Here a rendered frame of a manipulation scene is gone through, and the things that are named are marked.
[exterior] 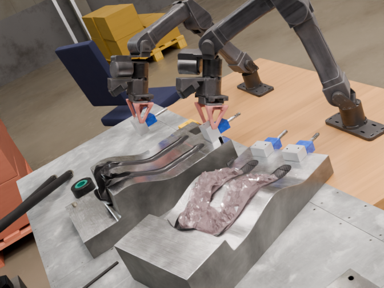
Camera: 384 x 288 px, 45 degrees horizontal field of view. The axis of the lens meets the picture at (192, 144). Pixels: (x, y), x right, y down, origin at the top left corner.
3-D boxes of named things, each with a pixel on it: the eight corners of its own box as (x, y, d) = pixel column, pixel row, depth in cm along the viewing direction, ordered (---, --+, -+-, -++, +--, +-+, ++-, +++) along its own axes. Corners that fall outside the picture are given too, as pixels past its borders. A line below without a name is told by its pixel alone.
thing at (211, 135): (239, 119, 146) (232, 104, 144) (247, 122, 141) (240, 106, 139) (206, 141, 142) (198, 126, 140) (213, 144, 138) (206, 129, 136)
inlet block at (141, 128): (167, 113, 167) (160, 100, 164) (172, 116, 162) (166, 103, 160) (136, 132, 163) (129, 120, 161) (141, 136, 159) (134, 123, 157)
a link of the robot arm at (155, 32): (134, 42, 148) (198, -9, 159) (122, 43, 155) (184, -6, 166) (154, 74, 154) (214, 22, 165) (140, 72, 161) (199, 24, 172)
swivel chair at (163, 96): (183, 134, 378) (128, 11, 335) (220, 151, 328) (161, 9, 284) (119, 173, 360) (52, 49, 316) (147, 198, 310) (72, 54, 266)
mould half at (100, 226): (202, 143, 161) (187, 109, 156) (241, 164, 139) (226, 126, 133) (74, 221, 148) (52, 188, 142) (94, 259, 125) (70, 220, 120)
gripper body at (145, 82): (135, 101, 152) (135, 78, 150) (126, 96, 161) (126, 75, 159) (154, 100, 155) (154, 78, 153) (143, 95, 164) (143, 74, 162)
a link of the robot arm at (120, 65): (120, 78, 147) (118, 39, 144) (108, 77, 154) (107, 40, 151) (151, 77, 153) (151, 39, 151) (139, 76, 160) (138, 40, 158)
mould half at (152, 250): (256, 160, 137) (244, 129, 133) (334, 172, 118) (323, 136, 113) (133, 279, 111) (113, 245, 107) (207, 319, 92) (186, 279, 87)
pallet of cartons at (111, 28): (158, 38, 740) (136, -10, 707) (189, 46, 621) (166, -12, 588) (103, 66, 719) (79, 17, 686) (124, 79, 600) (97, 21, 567)
